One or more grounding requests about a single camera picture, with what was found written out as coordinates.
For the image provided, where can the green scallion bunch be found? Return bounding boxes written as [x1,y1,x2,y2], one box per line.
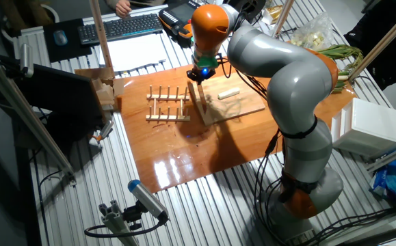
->
[317,44,365,71]

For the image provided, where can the black filament spool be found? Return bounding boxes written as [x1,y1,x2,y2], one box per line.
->
[233,0,267,21]

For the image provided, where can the silver camera with blue end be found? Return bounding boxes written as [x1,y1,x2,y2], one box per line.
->
[127,179,170,221]

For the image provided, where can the green wrist adapter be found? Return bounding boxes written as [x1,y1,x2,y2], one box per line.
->
[194,54,220,69]

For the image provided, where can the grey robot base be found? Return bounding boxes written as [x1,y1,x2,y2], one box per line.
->
[254,191,321,246]

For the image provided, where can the aluminium profile bar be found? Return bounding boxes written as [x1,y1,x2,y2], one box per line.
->
[367,139,396,174]

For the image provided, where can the white scallion stalk piece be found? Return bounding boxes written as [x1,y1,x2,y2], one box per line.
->
[217,87,241,100]

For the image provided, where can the wooden frame post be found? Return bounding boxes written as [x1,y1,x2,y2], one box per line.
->
[347,2,396,82]
[272,0,296,38]
[88,0,114,69]

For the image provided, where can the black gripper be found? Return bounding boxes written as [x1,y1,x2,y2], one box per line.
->
[186,68,217,86]

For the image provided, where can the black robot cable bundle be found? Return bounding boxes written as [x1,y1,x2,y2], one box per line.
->
[217,56,294,246]

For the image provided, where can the person's bare hand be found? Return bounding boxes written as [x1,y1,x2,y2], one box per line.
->
[115,0,133,18]

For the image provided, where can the short aluminium profile stand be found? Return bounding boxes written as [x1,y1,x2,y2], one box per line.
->
[98,200,140,246]

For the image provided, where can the black camera cable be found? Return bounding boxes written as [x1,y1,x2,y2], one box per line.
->
[83,218,168,238]

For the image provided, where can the light wooden cutting board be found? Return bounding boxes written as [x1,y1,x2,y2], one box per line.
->
[188,71,266,126]

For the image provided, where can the silver handled kitchen knife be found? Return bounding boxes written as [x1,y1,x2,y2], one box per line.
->
[197,83,208,113]

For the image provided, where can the grey computer mouse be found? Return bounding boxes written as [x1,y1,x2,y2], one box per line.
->
[53,29,68,46]

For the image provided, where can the white paper sheet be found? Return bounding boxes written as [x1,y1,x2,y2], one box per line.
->
[98,32,168,72]

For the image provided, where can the brown cardboard box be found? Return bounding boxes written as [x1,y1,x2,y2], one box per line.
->
[74,67,126,113]

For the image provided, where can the black computer keyboard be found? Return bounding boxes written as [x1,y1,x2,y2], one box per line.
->
[77,12,164,46]

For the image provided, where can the clamp with orange tip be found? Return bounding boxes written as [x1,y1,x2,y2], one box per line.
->
[88,120,115,146]

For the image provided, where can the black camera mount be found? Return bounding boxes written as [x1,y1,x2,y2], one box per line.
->
[122,201,144,231]

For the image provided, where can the glossy brown wooden board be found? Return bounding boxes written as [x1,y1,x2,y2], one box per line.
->
[117,51,358,194]

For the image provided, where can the long aluminium frame bar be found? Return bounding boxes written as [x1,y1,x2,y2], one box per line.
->
[0,47,78,187]

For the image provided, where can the black mouse pad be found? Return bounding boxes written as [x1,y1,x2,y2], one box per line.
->
[42,18,93,64]

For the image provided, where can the white foam box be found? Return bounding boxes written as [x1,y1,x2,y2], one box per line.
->
[330,98,396,160]

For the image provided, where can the wooden peg rack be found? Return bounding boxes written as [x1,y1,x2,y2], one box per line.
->
[145,84,192,122]

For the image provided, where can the black monitor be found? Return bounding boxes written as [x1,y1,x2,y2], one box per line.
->
[0,54,107,141]

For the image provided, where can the black cables on table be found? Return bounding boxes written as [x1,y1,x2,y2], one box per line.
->
[303,207,396,246]

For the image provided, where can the clear bag of chopped scallions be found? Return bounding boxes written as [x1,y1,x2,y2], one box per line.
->
[288,12,335,49]

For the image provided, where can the orange and black teach pendant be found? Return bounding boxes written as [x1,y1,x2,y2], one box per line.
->
[158,0,202,40]

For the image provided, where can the beige sleeved forearm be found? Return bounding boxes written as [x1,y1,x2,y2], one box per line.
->
[105,0,168,10]

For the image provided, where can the yellow snack packet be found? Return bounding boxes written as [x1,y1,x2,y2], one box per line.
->
[262,5,284,25]

